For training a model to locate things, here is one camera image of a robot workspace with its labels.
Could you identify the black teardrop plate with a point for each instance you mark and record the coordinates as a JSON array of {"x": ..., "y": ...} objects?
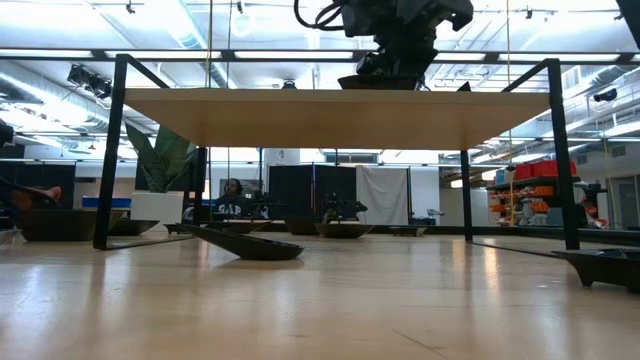
[
  {"x": 260, "y": 249},
  {"x": 465, "y": 88},
  {"x": 237, "y": 226}
]

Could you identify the black leaf-shaped plate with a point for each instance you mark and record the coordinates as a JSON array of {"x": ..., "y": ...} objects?
[
  {"x": 135, "y": 227},
  {"x": 344, "y": 231}
]

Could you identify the small black square plate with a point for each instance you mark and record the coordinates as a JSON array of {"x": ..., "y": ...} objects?
[
  {"x": 605, "y": 267},
  {"x": 178, "y": 229}
]

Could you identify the small black robot arm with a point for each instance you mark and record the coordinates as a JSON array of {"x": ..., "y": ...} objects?
[{"x": 335, "y": 207}]

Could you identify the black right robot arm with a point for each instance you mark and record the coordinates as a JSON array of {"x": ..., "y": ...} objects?
[{"x": 400, "y": 15}]

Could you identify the wooden riser shelf black legs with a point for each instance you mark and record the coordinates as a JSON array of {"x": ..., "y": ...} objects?
[{"x": 325, "y": 120}]

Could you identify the black partition panels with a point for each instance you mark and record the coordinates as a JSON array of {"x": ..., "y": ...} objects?
[{"x": 330, "y": 175}]

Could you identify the white hanging sheet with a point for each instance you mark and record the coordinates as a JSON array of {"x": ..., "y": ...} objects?
[{"x": 382, "y": 195}]

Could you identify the shelving rack with orange bins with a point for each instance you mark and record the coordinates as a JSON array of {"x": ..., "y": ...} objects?
[{"x": 537, "y": 170}]

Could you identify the person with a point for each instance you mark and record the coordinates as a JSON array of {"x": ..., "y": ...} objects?
[
  {"x": 52, "y": 192},
  {"x": 232, "y": 205}
]

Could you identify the snake plant in white pot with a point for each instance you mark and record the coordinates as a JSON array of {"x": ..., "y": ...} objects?
[{"x": 160, "y": 165}]

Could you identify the black spotlight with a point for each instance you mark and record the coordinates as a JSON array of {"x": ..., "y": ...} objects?
[{"x": 90, "y": 82}]

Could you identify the blue box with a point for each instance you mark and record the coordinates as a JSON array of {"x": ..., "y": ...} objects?
[{"x": 121, "y": 202}]

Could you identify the dark dome camera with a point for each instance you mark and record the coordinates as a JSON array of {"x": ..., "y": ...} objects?
[{"x": 289, "y": 85}]

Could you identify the black aluminium table frame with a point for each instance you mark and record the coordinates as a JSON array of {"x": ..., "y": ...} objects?
[{"x": 500, "y": 231}]

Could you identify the black security camera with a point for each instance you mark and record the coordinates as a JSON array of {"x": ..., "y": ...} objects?
[{"x": 605, "y": 95}]

